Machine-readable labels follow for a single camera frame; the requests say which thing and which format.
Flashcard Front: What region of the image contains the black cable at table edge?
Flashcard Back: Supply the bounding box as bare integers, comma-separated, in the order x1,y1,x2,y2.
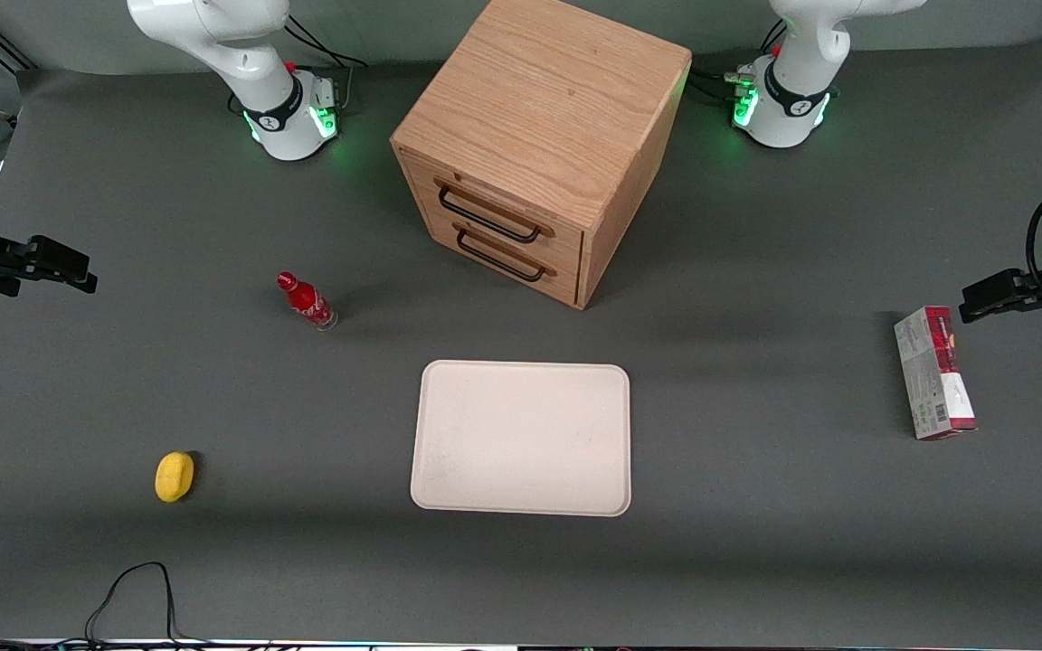
0,561,214,651

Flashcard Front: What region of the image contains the wooden drawer with free handle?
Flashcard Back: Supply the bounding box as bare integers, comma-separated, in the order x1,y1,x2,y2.
422,212,586,309

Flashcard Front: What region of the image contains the black metal drawer handle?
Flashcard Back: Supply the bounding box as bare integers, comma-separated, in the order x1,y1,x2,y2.
454,223,559,284
435,178,557,244

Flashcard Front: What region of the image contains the black arm base cable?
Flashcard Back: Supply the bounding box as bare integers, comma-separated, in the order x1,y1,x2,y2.
284,14,370,114
688,18,789,102

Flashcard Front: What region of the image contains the yellow lemon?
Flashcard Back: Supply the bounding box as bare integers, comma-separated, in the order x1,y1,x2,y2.
155,451,196,504

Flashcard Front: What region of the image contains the wooden drawer with gripped handle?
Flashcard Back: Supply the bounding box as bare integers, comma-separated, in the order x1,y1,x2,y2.
399,149,587,274

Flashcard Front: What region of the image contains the black left arm base cable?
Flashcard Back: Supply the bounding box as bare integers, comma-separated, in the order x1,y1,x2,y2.
688,18,789,102

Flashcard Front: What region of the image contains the black metal frame strut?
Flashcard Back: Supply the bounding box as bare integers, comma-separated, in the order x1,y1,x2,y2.
0,23,35,73

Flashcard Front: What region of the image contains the beige rectangular tray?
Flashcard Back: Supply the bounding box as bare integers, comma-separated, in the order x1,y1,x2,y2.
410,360,632,518

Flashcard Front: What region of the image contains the wooden drawer cabinet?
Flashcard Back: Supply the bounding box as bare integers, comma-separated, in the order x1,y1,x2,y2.
390,0,693,311

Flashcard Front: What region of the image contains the red and grey carton box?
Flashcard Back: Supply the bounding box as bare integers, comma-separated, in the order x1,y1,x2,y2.
894,306,978,441

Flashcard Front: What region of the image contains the black right arm base cable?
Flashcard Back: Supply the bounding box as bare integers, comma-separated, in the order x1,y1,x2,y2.
284,14,370,114

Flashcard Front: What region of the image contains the red soda bottle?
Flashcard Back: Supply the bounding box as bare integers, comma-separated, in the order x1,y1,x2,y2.
276,270,339,333

